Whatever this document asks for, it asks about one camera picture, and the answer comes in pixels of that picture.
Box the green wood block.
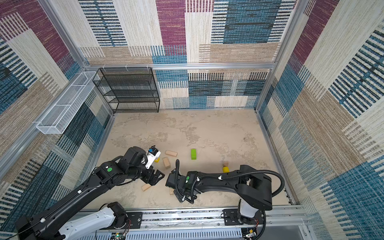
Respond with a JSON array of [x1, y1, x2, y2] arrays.
[[191, 149, 197, 160]]

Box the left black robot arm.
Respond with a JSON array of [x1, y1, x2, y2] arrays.
[[15, 147, 165, 240]]

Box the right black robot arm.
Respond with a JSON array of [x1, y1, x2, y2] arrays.
[[166, 165, 284, 224]]

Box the wood block centre angled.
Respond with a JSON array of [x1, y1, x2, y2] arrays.
[[162, 157, 171, 169]]

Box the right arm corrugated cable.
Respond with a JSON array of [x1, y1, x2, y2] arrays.
[[174, 158, 286, 240]]

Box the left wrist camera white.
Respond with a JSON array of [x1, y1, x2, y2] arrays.
[[146, 146, 161, 169]]

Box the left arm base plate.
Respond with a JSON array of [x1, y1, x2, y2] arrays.
[[101, 212, 143, 230]]

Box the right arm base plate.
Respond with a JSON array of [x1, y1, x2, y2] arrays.
[[221, 208, 264, 226]]

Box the black wire shelf rack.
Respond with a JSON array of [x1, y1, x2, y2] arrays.
[[93, 67, 160, 114]]

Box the white wire mesh basket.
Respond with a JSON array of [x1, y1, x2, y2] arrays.
[[36, 72, 96, 135]]

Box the aluminium mounting rail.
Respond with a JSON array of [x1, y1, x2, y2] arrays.
[[53, 206, 313, 240]]

